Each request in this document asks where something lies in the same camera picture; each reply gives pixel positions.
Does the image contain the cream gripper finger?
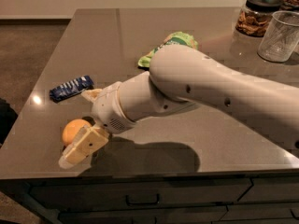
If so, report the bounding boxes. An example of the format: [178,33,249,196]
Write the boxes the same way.
[81,89,102,103]
[59,125,109,169]

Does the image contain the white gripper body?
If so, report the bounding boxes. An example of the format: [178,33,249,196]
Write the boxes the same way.
[92,82,135,134]

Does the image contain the orange fruit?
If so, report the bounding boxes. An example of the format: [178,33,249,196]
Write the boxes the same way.
[62,119,91,147]

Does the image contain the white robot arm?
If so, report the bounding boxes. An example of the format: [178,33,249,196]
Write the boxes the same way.
[59,45,299,169]

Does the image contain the green rice chip bag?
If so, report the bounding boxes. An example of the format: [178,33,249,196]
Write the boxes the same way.
[137,31,198,70]

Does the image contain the blue snack bar wrapper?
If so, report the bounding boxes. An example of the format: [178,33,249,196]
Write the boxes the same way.
[49,76,93,103]

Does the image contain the dark cabinet drawer front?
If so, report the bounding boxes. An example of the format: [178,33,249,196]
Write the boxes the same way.
[30,179,250,210]

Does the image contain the dark lower drawer front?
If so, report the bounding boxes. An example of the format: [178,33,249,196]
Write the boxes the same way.
[59,206,227,224]

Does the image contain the glass jar with black lid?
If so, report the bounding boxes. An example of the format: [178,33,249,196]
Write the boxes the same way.
[235,0,282,37]

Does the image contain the dark right drawer front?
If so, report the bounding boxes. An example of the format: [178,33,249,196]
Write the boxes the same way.
[239,177,299,203]

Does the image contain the clear plastic cup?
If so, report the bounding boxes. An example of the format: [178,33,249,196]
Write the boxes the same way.
[257,11,299,63]

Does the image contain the black drawer handle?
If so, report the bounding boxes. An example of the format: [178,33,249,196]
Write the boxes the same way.
[125,193,161,206]

